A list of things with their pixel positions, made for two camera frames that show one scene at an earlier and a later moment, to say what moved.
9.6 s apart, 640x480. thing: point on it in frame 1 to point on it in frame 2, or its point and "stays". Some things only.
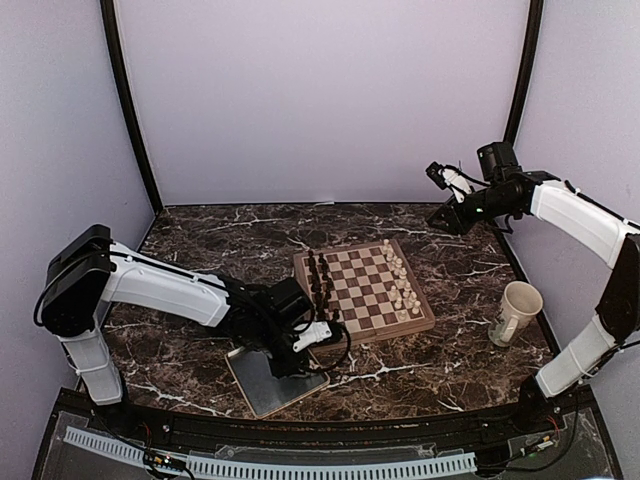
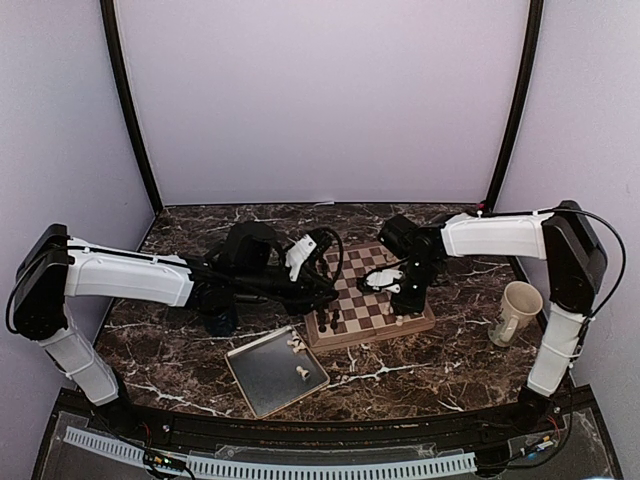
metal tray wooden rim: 264,391 stays
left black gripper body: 279,367 to 253,285
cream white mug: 521,300 stays
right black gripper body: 466,222 to 422,275
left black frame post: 108,11 stays
